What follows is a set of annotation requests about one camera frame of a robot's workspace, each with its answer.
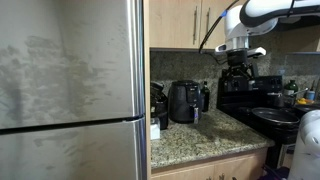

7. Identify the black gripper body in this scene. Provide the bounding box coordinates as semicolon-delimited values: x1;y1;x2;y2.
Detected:
226;49;250;69

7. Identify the white bottle black cap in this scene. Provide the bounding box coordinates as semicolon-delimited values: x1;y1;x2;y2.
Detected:
150;118;161;141

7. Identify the dark glass bottle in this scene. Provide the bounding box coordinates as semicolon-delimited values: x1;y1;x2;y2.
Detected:
201;80;211;113

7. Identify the green glass bottle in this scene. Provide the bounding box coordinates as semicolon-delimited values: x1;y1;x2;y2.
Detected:
283;79;300;98

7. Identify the black electric stove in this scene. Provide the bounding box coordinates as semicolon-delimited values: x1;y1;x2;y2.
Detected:
216;75;320;170

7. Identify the small black saucepan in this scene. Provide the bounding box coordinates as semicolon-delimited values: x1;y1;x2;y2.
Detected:
266;87;310;109

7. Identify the black frying pan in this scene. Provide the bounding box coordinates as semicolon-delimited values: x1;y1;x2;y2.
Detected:
251;106;301;125

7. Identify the black air fryer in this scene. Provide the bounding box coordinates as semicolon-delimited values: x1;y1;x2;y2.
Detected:
167;79;204;125

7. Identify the yellow kitchen item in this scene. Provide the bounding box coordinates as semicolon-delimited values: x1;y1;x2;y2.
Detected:
296;97;311;105

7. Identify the blue cup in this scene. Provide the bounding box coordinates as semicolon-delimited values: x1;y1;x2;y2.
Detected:
305;90;317;101

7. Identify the black shallow pan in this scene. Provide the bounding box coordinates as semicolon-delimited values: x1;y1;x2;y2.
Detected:
293;103;320;116

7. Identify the black coffee maker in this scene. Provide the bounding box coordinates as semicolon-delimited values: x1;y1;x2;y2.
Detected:
150;81;170;131

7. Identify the tall light wood panel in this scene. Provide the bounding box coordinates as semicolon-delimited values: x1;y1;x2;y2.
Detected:
143;0;152;180

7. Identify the light wood base cabinet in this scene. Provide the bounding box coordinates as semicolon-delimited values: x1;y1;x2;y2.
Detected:
150;150;269;180

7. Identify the stainless steel refrigerator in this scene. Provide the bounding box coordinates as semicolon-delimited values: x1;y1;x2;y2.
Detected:
0;0;148;180

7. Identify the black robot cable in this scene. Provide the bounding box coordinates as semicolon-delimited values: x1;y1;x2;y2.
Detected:
198;0;242;66

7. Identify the metal cabinet door handle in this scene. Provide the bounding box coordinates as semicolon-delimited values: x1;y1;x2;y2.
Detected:
192;5;199;46
204;7;212;46

